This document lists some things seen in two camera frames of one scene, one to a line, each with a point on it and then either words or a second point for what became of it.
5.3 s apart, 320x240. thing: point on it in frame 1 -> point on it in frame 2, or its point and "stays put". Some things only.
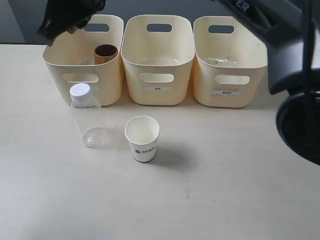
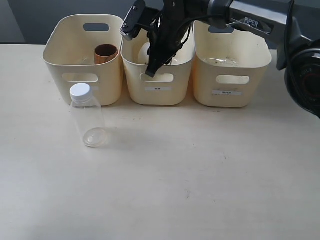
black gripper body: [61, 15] -> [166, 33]
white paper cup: [142, 132] -> [143, 56]
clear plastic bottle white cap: [88, 112] stays put
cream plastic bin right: [230, 62] stays put
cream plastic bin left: [70, 60] stays put
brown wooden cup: [104, 53] stays put
